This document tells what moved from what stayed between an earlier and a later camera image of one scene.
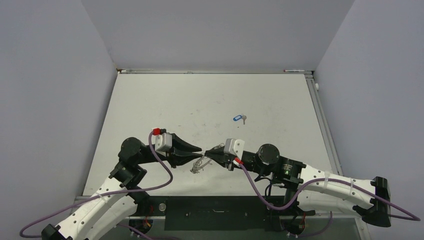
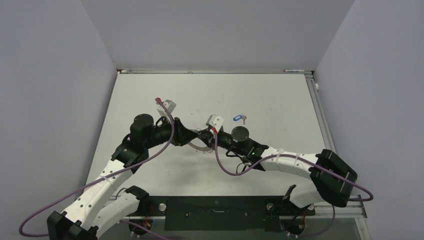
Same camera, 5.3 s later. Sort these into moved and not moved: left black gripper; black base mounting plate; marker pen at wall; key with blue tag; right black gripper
Moved: left black gripper; right black gripper
Not moved: black base mounting plate; marker pen at wall; key with blue tag
